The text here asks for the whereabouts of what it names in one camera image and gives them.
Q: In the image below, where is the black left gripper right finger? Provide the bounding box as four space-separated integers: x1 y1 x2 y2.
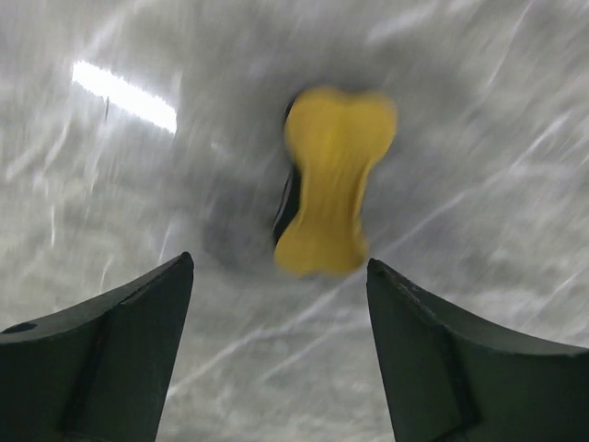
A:
366 259 588 441

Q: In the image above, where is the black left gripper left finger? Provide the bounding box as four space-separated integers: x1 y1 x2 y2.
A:
1 252 194 441

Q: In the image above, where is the yellow bone-shaped eraser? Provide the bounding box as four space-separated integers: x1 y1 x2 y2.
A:
273 86 398 276

